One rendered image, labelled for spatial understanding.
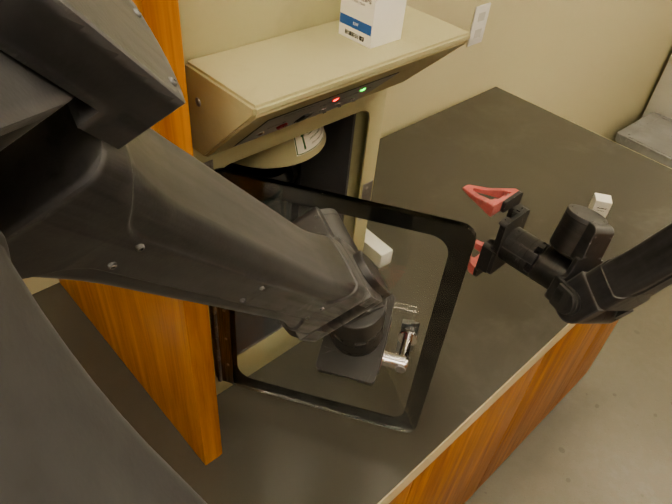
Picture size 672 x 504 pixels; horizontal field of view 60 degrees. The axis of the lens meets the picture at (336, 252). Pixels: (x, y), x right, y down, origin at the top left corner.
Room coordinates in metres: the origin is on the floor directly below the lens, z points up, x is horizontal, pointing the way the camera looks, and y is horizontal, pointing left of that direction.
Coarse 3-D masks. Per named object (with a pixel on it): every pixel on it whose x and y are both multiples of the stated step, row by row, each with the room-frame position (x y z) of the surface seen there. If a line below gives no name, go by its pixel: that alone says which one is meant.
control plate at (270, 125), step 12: (372, 84) 0.62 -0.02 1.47; (336, 96) 0.57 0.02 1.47; (348, 96) 0.62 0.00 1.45; (360, 96) 0.67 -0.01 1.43; (300, 108) 0.53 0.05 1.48; (312, 108) 0.57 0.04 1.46; (276, 120) 0.52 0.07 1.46; (288, 120) 0.56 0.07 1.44; (252, 132) 0.52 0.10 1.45; (264, 132) 0.55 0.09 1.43
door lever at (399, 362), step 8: (400, 336) 0.48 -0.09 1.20; (408, 336) 0.48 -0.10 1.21; (416, 336) 0.48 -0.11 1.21; (408, 344) 0.47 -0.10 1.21; (384, 352) 0.45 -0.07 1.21; (400, 352) 0.46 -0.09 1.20; (408, 352) 0.46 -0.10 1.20; (384, 360) 0.44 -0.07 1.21; (392, 360) 0.44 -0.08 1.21; (400, 360) 0.44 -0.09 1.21; (408, 360) 0.44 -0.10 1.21; (392, 368) 0.44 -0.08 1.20; (400, 368) 0.43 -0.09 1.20
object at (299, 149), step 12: (312, 132) 0.71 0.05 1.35; (324, 132) 0.75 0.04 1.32; (288, 144) 0.67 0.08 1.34; (300, 144) 0.68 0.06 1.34; (312, 144) 0.70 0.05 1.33; (324, 144) 0.73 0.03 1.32; (252, 156) 0.66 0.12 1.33; (264, 156) 0.66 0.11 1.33; (276, 156) 0.66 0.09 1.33; (288, 156) 0.67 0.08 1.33; (300, 156) 0.68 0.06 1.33; (312, 156) 0.69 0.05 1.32
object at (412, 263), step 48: (288, 192) 0.52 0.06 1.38; (384, 240) 0.49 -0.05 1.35; (432, 240) 0.48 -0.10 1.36; (432, 288) 0.48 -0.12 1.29; (240, 336) 0.53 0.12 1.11; (288, 336) 0.51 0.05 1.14; (432, 336) 0.48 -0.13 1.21; (240, 384) 0.53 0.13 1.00; (288, 384) 0.51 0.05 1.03; (336, 384) 0.50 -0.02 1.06; (384, 384) 0.49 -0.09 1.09
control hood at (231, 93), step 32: (320, 32) 0.65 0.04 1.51; (416, 32) 0.68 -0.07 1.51; (448, 32) 0.69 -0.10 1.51; (192, 64) 0.53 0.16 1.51; (224, 64) 0.54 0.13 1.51; (256, 64) 0.55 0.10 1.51; (288, 64) 0.56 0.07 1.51; (320, 64) 0.56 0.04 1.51; (352, 64) 0.57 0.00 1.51; (384, 64) 0.59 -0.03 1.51; (416, 64) 0.66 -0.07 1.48; (192, 96) 0.53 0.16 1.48; (224, 96) 0.49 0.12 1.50; (256, 96) 0.48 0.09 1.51; (288, 96) 0.49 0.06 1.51; (320, 96) 0.53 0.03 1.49; (192, 128) 0.54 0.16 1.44; (224, 128) 0.49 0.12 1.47; (256, 128) 0.51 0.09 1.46
